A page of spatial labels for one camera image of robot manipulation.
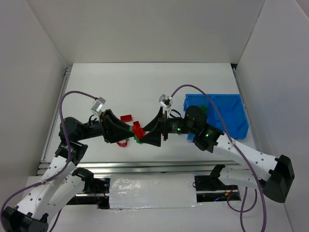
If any red green lego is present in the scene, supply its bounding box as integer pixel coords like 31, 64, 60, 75
129, 125, 145, 144

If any red square lego brick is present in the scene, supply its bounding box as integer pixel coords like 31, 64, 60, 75
133, 121, 140, 127

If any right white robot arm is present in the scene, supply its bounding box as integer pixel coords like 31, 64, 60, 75
140, 105, 295, 203

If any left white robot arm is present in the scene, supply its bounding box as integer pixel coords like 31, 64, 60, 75
0, 110, 134, 232

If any red flower lego piece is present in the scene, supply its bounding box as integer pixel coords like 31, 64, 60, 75
117, 139, 127, 147

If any red rectangular lego brick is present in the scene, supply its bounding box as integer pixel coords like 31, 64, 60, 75
120, 114, 133, 123

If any green lego in bin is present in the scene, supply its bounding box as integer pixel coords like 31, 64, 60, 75
200, 105, 208, 114

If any silver tape cover plate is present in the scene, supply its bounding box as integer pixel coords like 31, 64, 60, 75
109, 174, 198, 209

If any blue plastic divided bin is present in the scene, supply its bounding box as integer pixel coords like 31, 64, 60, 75
183, 94, 249, 140

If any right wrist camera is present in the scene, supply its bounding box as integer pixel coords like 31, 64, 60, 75
158, 94, 173, 115

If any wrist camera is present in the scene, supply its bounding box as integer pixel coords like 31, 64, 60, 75
158, 94, 173, 115
91, 97, 106, 117

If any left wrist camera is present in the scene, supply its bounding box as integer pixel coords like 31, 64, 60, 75
91, 97, 106, 117

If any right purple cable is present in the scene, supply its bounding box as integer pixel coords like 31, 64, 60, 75
169, 84, 267, 232

